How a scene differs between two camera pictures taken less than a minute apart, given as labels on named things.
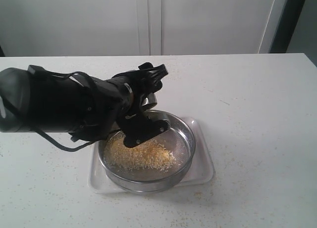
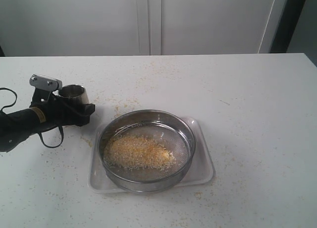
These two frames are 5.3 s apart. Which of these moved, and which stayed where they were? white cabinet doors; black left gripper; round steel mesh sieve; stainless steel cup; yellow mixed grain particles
Moved: stainless steel cup; black left gripper
Stayed: white cabinet doors; yellow mixed grain particles; round steel mesh sieve
